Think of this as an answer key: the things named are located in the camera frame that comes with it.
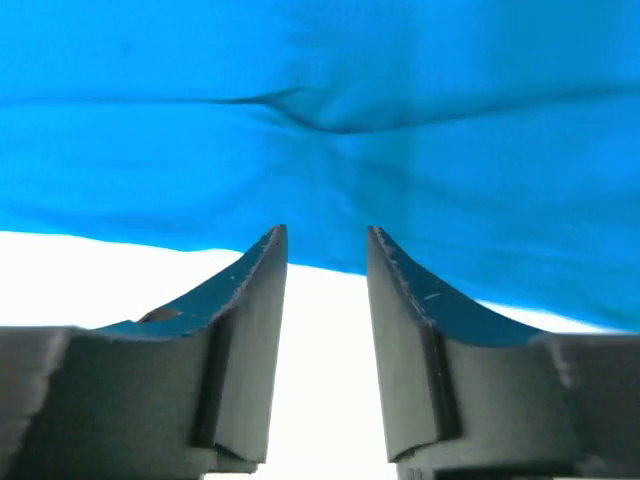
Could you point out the blue t shirt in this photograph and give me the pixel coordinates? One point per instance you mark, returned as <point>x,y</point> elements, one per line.
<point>496,141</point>

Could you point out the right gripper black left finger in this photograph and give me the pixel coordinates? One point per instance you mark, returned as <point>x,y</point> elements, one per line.
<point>185,391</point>

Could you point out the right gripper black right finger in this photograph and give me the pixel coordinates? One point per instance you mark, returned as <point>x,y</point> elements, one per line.
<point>468,393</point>

